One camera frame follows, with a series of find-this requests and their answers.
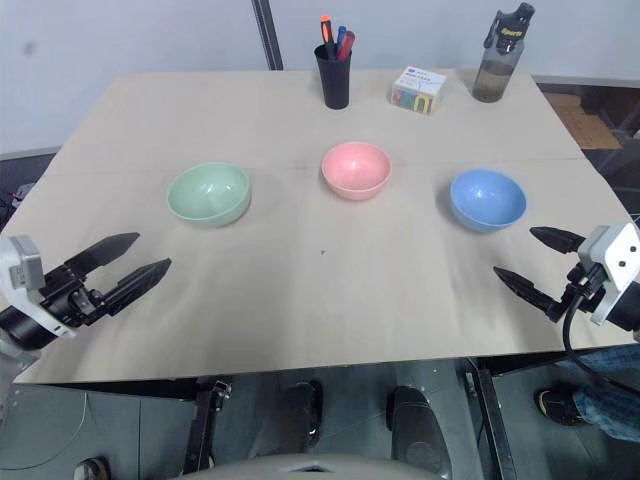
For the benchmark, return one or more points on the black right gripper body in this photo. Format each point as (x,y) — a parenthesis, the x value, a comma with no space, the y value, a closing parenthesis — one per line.
(582,290)

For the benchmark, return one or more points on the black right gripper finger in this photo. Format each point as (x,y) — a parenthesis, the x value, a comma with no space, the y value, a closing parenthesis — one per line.
(527,291)
(557,237)

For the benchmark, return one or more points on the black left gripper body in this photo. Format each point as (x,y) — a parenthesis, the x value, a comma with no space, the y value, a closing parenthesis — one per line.
(70,300)

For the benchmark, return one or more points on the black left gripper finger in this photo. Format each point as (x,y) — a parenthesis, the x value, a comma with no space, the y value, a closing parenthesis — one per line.
(140,282)
(107,250)

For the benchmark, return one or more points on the blue bowl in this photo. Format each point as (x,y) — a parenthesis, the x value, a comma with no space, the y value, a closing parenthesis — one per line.
(487,200)

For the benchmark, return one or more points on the person's leg in jeans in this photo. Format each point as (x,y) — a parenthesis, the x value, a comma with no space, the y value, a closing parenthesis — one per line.
(607,395)

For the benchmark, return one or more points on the green bowl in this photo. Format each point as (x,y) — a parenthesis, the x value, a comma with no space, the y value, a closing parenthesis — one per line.
(210,195)

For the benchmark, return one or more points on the black and yellow shoe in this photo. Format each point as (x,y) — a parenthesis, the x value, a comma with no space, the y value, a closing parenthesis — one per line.
(557,406)

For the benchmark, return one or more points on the black table leg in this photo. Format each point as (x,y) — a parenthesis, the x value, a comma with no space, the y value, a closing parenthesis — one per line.
(205,425)
(492,425)

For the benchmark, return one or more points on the grey shoe toe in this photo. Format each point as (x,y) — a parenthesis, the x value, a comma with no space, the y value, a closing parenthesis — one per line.
(92,470)

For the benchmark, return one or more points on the smoky sports water bottle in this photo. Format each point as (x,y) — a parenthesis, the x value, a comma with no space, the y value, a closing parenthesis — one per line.
(495,70)

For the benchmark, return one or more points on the clear box of paper clips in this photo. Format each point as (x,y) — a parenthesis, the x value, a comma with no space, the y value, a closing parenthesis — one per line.
(417,92)

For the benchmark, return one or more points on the pink-red bowl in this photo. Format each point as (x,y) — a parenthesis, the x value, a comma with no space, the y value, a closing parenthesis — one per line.
(356,170)

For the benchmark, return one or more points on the grey robot torso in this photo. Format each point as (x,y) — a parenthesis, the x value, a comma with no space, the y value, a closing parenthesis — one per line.
(315,467)

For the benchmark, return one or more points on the dark vertical pole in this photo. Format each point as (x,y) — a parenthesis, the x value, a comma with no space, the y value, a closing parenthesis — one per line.
(267,35)

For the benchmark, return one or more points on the black pen cup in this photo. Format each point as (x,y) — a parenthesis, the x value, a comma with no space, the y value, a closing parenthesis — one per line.
(334,80)

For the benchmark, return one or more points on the red marker pen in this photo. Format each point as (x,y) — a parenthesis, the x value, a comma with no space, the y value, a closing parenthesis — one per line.
(346,46)

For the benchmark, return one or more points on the blue marker pen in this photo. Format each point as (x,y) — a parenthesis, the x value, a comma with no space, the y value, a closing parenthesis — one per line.
(341,37)

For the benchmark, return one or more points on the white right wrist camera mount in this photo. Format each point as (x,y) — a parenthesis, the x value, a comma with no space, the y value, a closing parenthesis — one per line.
(617,250)

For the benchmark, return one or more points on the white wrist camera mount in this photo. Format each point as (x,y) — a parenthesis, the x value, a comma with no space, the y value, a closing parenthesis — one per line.
(22,272)
(617,250)

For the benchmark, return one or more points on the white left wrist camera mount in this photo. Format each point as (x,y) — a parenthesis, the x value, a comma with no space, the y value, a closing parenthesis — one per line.
(22,272)

